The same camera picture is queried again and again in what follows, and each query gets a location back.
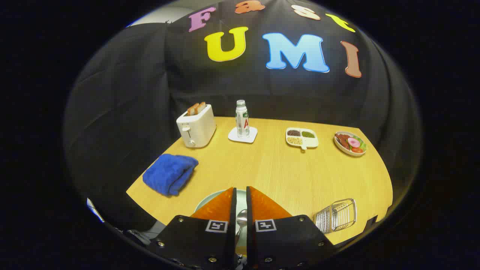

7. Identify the blue folded cloth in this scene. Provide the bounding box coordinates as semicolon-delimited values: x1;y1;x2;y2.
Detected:
142;154;199;197

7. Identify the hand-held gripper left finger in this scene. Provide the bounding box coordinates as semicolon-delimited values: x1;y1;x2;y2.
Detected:
146;187;238;270

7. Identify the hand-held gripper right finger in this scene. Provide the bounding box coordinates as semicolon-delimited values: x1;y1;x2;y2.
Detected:
246;186;336;270

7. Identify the white divided dish with beans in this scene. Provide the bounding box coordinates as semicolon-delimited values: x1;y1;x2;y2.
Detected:
286;127;319;150

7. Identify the pale green plate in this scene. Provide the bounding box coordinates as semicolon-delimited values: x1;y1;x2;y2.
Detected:
194;189;248;255

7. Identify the cream white toaster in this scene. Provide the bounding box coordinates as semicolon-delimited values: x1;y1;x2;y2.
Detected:
176;104;217;149

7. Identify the white square coaster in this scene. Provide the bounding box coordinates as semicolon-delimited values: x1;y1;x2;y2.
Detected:
228;126;258;144

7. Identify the metal spoon with dark handle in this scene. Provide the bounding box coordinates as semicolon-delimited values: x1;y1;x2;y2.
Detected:
235;209;248;237

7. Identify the white plate of food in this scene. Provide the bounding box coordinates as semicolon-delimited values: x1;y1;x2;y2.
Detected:
334;131;367;156

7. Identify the clear plastic drink bottle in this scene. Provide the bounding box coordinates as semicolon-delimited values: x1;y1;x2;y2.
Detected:
235;100;251;138

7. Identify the black backdrop cloth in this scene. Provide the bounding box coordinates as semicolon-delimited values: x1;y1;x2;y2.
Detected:
63;0;423;235

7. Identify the metal wire drain basket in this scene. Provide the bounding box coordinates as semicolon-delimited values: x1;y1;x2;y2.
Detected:
313;198;357;234

